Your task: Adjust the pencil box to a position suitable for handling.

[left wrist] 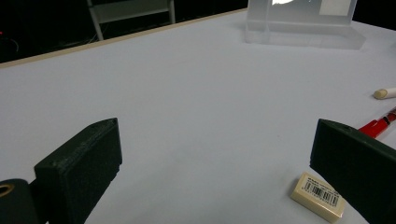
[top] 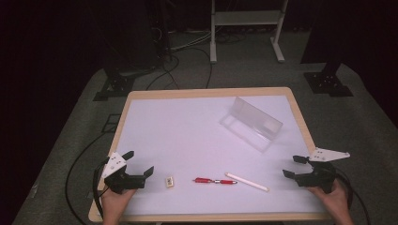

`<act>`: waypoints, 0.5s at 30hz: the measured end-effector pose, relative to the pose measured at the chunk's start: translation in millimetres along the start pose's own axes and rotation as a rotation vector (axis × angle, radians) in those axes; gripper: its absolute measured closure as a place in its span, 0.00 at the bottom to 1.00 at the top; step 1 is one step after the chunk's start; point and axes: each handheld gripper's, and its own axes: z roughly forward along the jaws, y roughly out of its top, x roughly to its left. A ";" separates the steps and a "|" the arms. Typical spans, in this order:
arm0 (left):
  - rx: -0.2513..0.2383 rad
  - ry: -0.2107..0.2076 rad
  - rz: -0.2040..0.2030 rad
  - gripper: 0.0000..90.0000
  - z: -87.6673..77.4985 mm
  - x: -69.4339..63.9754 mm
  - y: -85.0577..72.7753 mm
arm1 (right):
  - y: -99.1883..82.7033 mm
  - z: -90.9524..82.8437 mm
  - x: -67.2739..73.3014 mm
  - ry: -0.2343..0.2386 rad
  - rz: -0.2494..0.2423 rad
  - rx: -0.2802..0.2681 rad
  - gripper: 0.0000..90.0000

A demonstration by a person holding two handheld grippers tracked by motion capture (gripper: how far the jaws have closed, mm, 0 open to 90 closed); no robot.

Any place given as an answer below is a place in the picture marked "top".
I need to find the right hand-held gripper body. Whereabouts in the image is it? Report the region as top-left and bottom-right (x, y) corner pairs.
(295, 147), (351, 195)

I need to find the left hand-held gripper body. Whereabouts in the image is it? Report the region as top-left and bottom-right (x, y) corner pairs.
(101, 152), (146, 195)

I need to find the red pen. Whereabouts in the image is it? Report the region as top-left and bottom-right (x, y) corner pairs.
(192, 176), (238, 186)

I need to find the clear plastic pencil case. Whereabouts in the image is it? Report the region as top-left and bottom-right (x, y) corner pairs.
(219, 96), (284, 154)

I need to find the person's left hand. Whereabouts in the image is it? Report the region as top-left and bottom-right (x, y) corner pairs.
(100, 187), (138, 225)

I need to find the person's right hand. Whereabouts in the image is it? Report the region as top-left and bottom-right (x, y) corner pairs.
(306, 179), (355, 225)

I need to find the white pen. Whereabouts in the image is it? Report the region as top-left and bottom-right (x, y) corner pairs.
(224, 172), (270, 193)

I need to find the black stand base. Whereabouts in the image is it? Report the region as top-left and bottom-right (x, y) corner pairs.
(92, 73), (136, 102)
(300, 55), (355, 98)

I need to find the white metal stand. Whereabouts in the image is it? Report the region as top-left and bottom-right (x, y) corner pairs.
(209, 0), (289, 65)

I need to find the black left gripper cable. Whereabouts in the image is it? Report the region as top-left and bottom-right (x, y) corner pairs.
(92, 157), (111, 219)

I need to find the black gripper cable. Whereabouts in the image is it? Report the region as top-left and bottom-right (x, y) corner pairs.
(92, 157), (111, 219)
(333, 168), (372, 225)

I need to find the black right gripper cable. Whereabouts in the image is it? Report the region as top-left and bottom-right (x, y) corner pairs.
(333, 168), (372, 225)

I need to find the long black floor cable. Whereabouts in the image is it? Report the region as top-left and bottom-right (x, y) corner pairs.
(64, 132), (109, 225)

